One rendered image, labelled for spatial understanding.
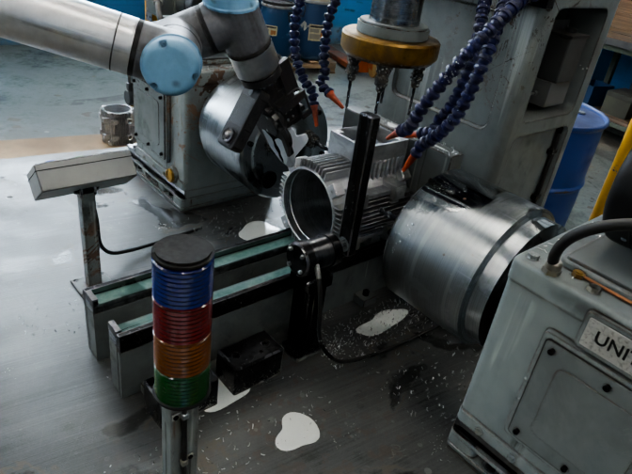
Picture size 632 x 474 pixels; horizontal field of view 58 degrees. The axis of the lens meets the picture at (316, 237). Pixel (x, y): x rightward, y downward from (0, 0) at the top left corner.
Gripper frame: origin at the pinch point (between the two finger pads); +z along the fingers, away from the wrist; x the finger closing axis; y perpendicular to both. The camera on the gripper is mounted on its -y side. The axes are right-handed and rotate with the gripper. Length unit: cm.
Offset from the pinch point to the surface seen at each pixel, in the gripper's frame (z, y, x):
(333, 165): 0.8, 5.2, -7.8
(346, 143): 0.3, 10.6, -5.9
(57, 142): 98, -18, 249
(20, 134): 108, -31, 305
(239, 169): 7.1, -3.7, 16.0
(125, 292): -2.1, -37.5, -2.0
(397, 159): 7.4, 17.4, -11.3
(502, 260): -0.6, 4.9, -45.7
